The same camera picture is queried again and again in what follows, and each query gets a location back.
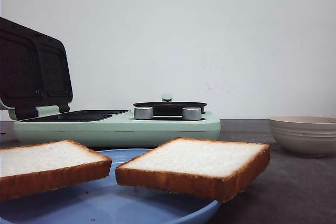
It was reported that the white bread slice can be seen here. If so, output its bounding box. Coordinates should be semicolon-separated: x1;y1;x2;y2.
1;140;112;200
115;137;270;202

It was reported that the breakfast maker hinged lid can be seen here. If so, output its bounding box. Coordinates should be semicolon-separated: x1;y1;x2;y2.
1;18;73;120

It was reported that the mint green breakfast maker base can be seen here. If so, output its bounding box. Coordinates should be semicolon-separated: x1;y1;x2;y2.
13;110;221;147

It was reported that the black round frying pan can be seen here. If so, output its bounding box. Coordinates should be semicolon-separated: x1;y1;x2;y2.
133;93;207;116

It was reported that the left silver control knob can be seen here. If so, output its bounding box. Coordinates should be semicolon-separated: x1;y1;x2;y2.
134;106;153;120

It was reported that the silver control knob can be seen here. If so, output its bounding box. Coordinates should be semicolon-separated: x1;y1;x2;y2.
134;106;153;120
182;107;202;121

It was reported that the right silver control knob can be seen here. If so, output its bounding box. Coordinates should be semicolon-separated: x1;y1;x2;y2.
182;107;202;121

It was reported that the blue round plate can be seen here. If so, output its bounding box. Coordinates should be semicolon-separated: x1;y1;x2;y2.
1;149;221;223

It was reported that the beige ribbed bowl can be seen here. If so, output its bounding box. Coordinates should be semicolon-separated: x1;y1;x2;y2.
268;116;335;157

